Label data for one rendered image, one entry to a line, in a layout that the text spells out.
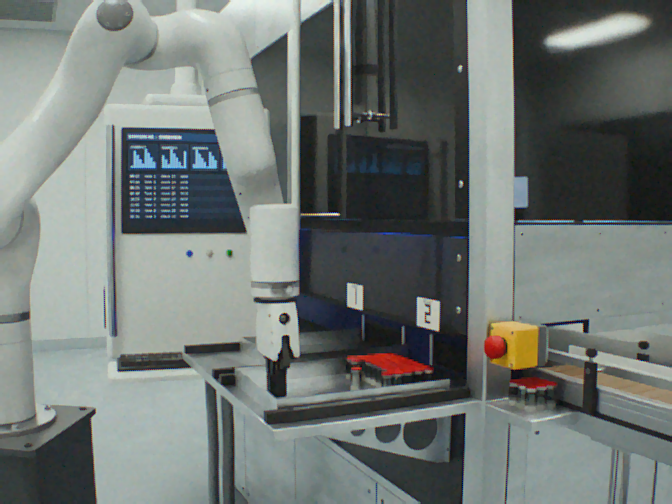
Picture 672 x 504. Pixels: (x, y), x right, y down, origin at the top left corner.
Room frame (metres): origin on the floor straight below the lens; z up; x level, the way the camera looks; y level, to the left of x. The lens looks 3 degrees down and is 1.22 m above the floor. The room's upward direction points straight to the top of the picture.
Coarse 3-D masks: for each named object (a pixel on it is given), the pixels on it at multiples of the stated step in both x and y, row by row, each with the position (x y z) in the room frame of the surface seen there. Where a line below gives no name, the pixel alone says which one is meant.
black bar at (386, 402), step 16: (352, 400) 1.16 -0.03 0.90; (368, 400) 1.16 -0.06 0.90; (384, 400) 1.17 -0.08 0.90; (400, 400) 1.19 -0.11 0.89; (416, 400) 1.20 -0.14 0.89; (432, 400) 1.21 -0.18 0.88; (272, 416) 1.09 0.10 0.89; (288, 416) 1.10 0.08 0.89; (304, 416) 1.11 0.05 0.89; (320, 416) 1.12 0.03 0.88
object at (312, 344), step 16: (304, 336) 1.77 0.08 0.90; (320, 336) 1.79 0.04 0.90; (336, 336) 1.81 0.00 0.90; (352, 336) 1.83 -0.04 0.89; (256, 352) 1.58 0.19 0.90; (304, 352) 1.68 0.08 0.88; (320, 352) 1.51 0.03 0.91; (336, 352) 1.53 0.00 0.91; (352, 352) 1.55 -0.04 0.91; (368, 352) 1.56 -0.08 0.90; (384, 352) 1.58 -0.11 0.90; (400, 352) 1.60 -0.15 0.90
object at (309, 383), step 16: (240, 368) 1.35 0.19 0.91; (256, 368) 1.36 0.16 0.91; (288, 368) 1.39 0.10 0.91; (304, 368) 1.41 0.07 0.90; (320, 368) 1.42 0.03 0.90; (336, 368) 1.44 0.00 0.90; (240, 384) 1.31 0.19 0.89; (256, 384) 1.22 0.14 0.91; (288, 384) 1.35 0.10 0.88; (304, 384) 1.35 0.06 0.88; (320, 384) 1.35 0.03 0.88; (336, 384) 1.35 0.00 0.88; (368, 384) 1.35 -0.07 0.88; (416, 384) 1.22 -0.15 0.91; (432, 384) 1.24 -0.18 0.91; (448, 384) 1.25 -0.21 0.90; (256, 400) 1.22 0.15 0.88; (272, 400) 1.13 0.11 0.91; (288, 400) 1.12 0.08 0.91; (304, 400) 1.13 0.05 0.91; (320, 400) 1.14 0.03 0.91; (336, 400) 1.16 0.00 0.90
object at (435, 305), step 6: (420, 300) 1.41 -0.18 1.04; (426, 300) 1.39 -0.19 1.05; (432, 300) 1.37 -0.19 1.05; (420, 306) 1.41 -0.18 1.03; (432, 306) 1.37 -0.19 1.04; (438, 306) 1.35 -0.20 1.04; (420, 312) 1.41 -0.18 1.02; (432, 312) 1.37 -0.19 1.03; (438, 312) 1.35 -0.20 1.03; (420, 318) 1.41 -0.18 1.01; (426, 318) 1.39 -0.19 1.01; (432, 318) 1.37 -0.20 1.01; (438, 318) 1.35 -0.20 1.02; (420, 324) 1.41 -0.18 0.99; (426, 324) 1.39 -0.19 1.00; (432, 324) 1.37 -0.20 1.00; (438, 324) 1.35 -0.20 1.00; (438, 330) 1.35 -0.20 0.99
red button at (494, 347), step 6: (492, 336) 1.14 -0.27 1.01; (498, 336) 1.14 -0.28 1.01; (486, 342) 1.15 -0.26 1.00; (492, 342) 1.14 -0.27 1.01; (498, 342) 1.13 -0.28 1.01; (486, 348) 1.15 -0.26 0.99; (492, 348) 1.13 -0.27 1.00; (498, 348) 1.13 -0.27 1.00; (504, 348) 1.13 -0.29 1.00; (486, 354) 1.15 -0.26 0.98; (492, 354) 1.13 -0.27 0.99; (498, 354) 1.13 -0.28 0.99
